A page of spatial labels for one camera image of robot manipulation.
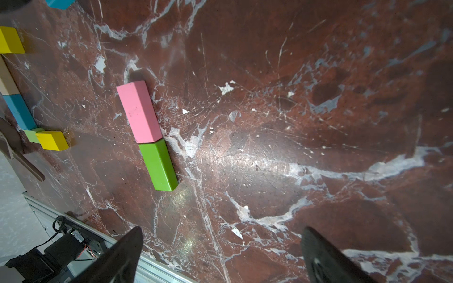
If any left green-lit circuit board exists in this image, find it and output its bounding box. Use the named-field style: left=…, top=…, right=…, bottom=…
left=1, top=216, right=108, bottom=283

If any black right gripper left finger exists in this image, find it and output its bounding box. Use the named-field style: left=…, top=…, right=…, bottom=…
left=72, top=226, right=143, bottom=283

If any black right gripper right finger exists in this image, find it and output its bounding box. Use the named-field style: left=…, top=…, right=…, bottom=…
left=301, top=226, right=375, bottom=283

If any lime green block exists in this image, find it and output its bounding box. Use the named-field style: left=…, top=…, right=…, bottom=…
left=23, top=127, right=45, bottom=144

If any beige wooden block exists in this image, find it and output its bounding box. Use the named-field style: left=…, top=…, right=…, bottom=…
left=0, top=57, right=20, bottom=96

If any yellow block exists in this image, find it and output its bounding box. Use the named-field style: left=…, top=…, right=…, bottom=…
left=36, top=131, right=69, bottom=152
left=0, top=27, right=25, bottom=54

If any dark teal block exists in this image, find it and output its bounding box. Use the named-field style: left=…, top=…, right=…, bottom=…
left=46, top=0, right=76, bottom=10

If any pink block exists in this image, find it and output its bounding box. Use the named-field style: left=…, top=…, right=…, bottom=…
left=116, top=81, right=163, bottom=144

